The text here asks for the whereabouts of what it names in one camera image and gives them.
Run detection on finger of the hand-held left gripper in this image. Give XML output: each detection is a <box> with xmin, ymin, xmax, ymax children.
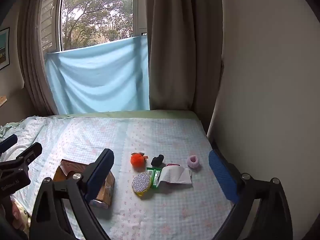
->
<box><xmin>0</xmin><ymin>142</ymin><xmax>43</xmax><ymax>170</ymax></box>
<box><xmin>0</xmin><ymin>134</ymin><xmax>18</xmax><ymax>153</ymax></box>

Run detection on green mattress cover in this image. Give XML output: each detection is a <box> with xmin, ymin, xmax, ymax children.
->
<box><xmin>37</xmin><ymin>109</ymin><xmax>202</xmax><ymax>122</ymax></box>

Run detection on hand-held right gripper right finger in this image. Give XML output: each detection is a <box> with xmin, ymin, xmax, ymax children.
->
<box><xmin>209</xmin><ymin>150</ymin><xmax>293</xmax><ymax>240</ymax></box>

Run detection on light blue hanging cloth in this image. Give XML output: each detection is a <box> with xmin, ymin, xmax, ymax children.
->
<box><xmin>44</xmin><ymin>35</ymin><xmax>150</xmax><ymax>115</ymax></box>

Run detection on window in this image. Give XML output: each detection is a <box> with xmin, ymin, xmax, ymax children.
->
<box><xmin>41</xmin><ymin>0</ymin><xmax>148</xmax><ymax>53</ymax></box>

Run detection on cardboard box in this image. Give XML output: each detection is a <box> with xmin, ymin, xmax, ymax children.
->
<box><xmin>53</xmin><ymin>159</ymin><xmax>115</xmax><ymax>209</ymax></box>

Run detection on orange fluffy pompom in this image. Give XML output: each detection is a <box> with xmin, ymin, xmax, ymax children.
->
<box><xmin>130</xmin><ymin>152</ymin><xmax>148</xmax><ymax>167</ymax></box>

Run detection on white cleaning cloth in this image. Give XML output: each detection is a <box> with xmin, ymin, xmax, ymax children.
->
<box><xmin>157</xmin><ymin>166</ymin><xmax>193</xmax><ymax>187</ymax></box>

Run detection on green snack packet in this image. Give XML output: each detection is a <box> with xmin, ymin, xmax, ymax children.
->
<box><xmin>146</xmin><ymin>167</ymin><xmax>164</xmax><ymax>188</ymax></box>

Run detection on framed wall picture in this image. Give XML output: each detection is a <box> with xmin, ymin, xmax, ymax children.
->
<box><xmin>0</xmin><ymin>27</ymin><xmax>10</xmax><ymax>70</ymax></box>

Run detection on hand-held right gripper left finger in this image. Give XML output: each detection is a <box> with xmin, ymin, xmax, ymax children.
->
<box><xmin>29</xmin><ymin>148</ymin><xmax>115</xmax><ymax>240</ymax></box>

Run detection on round glitter compact mirror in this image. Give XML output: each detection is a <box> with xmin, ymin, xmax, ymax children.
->
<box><xmin>131</xmin><ymin>173</ymin><xmax>152</xmax><ymax>194</ymax></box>

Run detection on grey brown curtain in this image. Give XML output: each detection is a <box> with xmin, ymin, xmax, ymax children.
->
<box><xmin>17</xmin><ymin>0</ymin><xmax>66</xmax><ymax>115</ymax></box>
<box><xmin>145</xmin><ymin>0</ymin><xmax>225</xmax><ymax>137</ymax></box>

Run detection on black hair tie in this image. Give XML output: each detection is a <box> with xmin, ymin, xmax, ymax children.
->
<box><xmin>150</xmin><ymin>155</ymin><xmax>165</xmax><ymax>167</ymax></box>

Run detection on pink fluffy scrunchie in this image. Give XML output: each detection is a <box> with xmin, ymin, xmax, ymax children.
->
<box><xmin>187</xmin><ymin>155</ymin><xmax>200</xmax><ymax>168</ymax></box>

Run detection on checked floral bed sheet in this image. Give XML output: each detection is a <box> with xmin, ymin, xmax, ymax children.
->
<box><xmin>0</xmin><ymin>114</ymin><xmax>240</xmax><ymax>240</ymax></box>

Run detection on person's left hand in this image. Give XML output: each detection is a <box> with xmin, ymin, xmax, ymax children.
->
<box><xmin>11</xmin><ymin>203</ymin><xmax>25</xmax><ymax>230</ymax></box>

